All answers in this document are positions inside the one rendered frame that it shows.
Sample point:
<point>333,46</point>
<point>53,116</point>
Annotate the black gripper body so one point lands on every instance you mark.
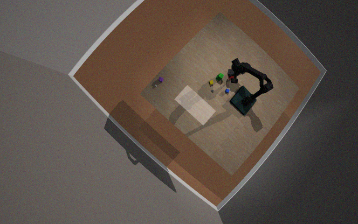
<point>234,80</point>

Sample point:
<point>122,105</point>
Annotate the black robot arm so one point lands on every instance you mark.
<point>246,67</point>

